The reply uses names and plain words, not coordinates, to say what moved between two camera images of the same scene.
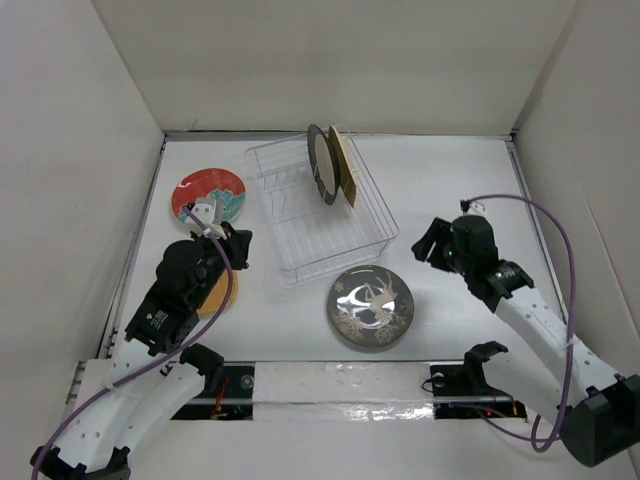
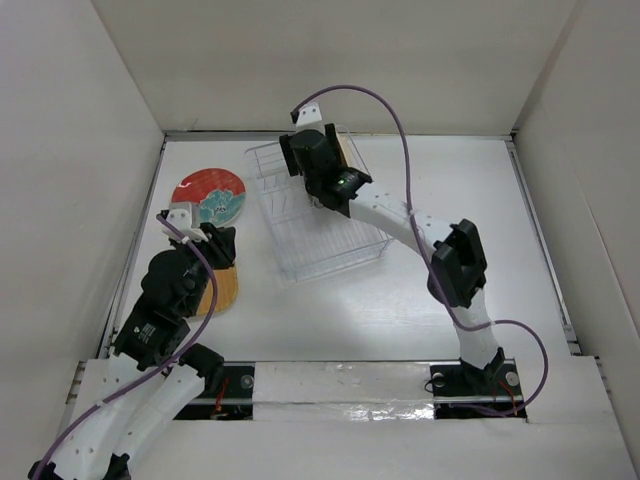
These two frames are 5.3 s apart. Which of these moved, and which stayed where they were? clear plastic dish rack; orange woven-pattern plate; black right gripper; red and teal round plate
Moved: black right gripper
Stayed: orange woven-pattern plate; red and teal round plate; clear plastic dish rack
